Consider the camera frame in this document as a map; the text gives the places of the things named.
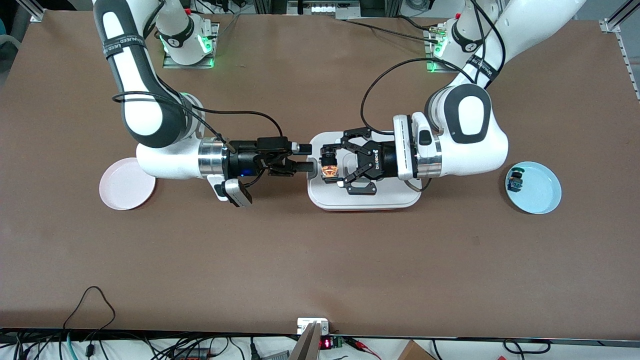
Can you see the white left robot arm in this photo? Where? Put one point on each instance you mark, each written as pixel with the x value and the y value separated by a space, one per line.
pixel 470 145

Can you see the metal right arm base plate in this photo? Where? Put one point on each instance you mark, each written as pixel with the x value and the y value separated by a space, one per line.
pixel 172 64

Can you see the brown cardboard box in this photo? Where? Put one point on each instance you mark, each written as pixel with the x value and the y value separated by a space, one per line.
pixel 415 352

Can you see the light blue round plate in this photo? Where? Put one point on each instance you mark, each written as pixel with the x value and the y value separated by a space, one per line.
pixel 542 190

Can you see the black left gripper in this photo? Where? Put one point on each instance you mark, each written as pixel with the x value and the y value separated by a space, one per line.
pixel 384 159

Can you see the grey metal bar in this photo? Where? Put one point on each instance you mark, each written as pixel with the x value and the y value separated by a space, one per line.
pixel 306 347

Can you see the white lidded lunch box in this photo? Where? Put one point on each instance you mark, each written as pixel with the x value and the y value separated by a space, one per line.
pixel 390 197

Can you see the green push-button switch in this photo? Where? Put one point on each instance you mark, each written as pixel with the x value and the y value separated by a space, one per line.
pixel 515 182

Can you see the pink round plate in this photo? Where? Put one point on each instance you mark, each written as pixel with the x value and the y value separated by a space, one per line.
pixel 122 192

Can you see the short aluminium frame profile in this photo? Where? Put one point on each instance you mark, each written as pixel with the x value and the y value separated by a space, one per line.
pixel 32 10

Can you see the red clip lead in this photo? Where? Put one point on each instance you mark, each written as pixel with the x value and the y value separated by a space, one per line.
pixel 362 346

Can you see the red digit display module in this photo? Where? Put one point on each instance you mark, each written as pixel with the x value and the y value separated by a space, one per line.
pixel 327 343

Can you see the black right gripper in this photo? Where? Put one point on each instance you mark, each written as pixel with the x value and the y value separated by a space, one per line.
pixel 244 157

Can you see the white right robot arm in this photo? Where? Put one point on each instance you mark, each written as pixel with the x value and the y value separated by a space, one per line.
pixel 145 115

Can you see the orange push-button switch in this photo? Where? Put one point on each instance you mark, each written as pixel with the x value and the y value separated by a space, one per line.
pixel 330 170

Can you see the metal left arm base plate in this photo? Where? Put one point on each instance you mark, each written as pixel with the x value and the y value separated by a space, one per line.
pixel 434 67

